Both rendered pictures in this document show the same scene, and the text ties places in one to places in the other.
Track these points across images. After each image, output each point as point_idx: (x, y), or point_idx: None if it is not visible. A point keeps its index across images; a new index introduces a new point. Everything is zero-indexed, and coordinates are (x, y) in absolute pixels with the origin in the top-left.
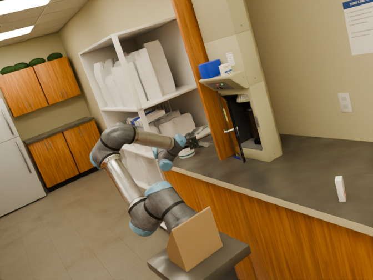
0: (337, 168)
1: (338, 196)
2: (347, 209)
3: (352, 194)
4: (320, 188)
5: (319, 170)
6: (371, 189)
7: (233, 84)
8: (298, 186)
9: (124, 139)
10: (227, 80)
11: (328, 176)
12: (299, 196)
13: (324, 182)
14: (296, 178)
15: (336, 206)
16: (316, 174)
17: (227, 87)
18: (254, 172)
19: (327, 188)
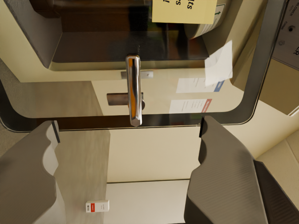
0: (82, 138)
1: (91, 212)
2: (88, 221)
3: (88, 195)
4: (78, 190)
5: (74, 142)
6: (92, 182)
7: (267, 80)
8: (66, 194)
9: None
10: (293, 94)
11: (79, 161)
12: (69, 219)
13: (78, 175)
14: (62, 167)
15: (85, 221)
16: (73, 154)
17: (283, 34)
18: (0, 142)
19: (80, 188)
